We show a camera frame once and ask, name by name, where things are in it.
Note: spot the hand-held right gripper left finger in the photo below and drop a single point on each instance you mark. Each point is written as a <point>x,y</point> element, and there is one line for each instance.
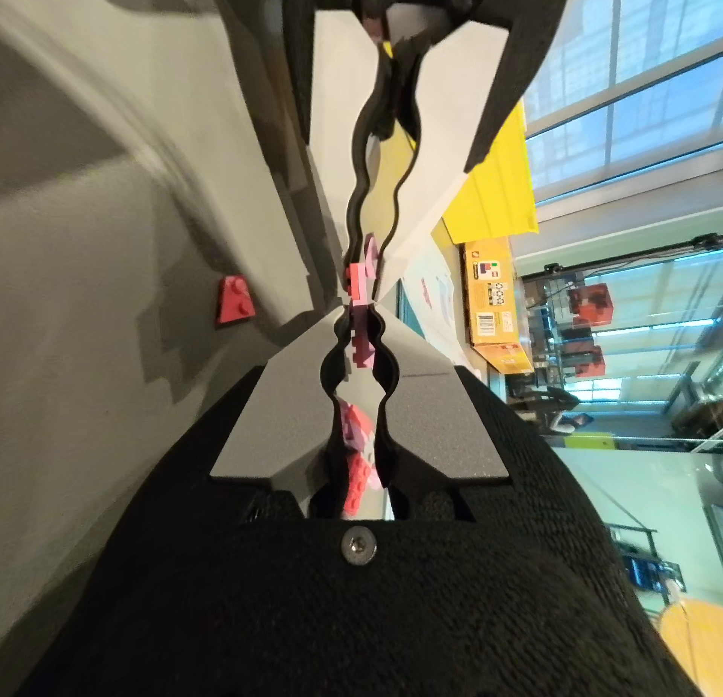
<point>277,420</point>

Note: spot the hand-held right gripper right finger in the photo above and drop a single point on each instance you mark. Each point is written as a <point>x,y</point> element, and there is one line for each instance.
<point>446,426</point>

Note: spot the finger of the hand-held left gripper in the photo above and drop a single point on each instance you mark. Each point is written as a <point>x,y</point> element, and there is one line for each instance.
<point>452,87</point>
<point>333,87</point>

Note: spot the pink red grey brick model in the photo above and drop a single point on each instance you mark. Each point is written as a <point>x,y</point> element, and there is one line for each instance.
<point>356,471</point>

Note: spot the yellow plastic bin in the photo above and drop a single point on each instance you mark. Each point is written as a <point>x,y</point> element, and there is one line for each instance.
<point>497,200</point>

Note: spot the red slope brick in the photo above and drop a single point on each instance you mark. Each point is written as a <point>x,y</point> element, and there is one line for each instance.
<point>234,302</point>

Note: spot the small pink brick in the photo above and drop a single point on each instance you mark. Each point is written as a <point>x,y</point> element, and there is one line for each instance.
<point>371,251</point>

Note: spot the large window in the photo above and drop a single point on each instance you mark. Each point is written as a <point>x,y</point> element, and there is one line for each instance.
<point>621,87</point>

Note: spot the open instruction booklet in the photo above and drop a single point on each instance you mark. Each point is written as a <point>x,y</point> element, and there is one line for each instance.
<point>440,313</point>

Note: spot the orange toy brick box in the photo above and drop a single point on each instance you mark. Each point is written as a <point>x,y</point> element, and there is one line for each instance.
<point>491,290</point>

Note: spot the red 3D printer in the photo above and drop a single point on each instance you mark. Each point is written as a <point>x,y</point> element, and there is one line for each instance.
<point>590,302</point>
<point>584,358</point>

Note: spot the black tripod stand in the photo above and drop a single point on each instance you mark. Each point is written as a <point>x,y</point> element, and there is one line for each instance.
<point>621,256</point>

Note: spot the black shelving rack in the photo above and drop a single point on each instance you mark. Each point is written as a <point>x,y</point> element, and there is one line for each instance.
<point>644,561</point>

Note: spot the wooden book stand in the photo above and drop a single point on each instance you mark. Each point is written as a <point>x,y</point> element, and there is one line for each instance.
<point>695,635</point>

